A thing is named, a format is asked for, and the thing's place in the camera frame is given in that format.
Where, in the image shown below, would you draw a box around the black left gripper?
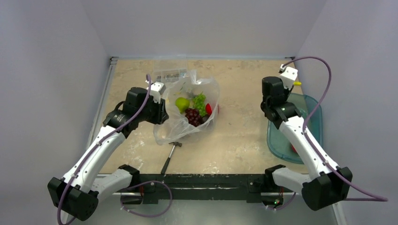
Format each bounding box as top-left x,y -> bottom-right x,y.
137,95 -> 168,124

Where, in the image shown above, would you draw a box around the clear printed plastic bag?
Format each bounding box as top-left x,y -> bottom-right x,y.
153,70 -> 221,145

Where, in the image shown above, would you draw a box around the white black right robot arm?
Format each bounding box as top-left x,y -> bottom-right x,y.
260,76 -> 352,211

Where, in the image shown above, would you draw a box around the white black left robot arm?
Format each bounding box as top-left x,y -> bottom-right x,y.
47,82 -> 168,225

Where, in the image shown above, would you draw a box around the green fake pear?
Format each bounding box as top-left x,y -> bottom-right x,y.
175,97 -> 190,114

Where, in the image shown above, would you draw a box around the dark purple fake grapes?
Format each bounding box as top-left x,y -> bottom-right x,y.
185,108 -> 203,127

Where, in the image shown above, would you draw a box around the green fake grapes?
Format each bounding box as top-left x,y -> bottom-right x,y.
192,93 -> 208,117

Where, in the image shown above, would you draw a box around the dark fake plum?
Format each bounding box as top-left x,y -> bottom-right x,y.
201,115 -> 210,123

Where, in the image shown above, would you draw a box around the red fake apple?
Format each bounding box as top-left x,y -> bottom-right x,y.
205,103 -> 220,116

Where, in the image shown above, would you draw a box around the clear plastic screw organizer box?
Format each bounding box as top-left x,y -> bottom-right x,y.
152,55 -> 188,83

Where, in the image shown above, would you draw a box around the teal translucent plastic tub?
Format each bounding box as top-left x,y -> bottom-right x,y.
267,92 -> 324,165

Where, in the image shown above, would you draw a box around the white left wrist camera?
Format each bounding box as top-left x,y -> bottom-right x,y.
146,82 -> 166,104

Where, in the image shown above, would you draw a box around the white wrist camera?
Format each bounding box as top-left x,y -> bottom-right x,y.
279,64 -> 298,91
146,82 -> 166,104

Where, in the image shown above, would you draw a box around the black handled claw hammer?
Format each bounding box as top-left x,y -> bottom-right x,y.
161,142 -> 182,175

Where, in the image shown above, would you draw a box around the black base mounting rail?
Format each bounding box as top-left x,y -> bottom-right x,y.
110,173 -> 294,206

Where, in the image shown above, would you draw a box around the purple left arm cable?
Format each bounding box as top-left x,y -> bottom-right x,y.
56,73 -> 173,225

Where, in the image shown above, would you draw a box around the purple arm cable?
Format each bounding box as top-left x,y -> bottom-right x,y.
264,56 -> 389,212
56,73 -> 173,225

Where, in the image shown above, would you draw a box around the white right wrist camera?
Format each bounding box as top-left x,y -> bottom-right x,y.
279,64 -> 298,91

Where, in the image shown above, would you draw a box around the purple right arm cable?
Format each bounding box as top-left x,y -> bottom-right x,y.
264,56 -> 389,212

